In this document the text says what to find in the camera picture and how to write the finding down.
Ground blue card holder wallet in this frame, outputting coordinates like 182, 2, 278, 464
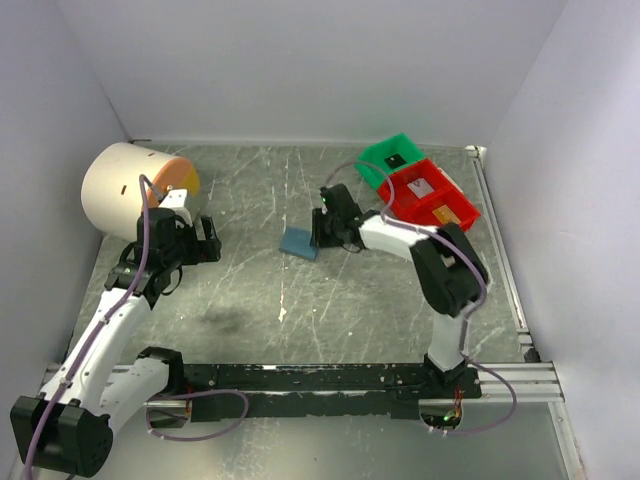
279, 226, 318, 261

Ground red plastic bin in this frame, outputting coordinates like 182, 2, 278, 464
395, 187, 481, 231
377, 158, 454, 224

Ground green plastic bin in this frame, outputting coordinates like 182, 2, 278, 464
355, 133, 425, 190

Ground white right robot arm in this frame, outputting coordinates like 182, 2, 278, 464
311, 184, 489, 398

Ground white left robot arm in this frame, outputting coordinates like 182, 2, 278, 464
10, 207, 222, 479

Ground black credit card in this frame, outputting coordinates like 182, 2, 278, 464
385, 154, 405, 169

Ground white credit card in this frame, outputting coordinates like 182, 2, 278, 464
407, 178, 434, 198

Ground gold credit card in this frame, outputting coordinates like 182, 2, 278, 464
432, 205, 461, 224

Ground small white card box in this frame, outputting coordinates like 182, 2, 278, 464
438, 167, 464, 194

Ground round drawer cabinet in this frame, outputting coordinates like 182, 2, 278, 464
81, 142, 202, 242

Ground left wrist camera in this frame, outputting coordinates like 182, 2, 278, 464
159, 189, 196, 226

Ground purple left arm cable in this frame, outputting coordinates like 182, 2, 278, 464
21, 173, 250, 480

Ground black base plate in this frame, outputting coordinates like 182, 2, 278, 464
152, 362, 481, 422

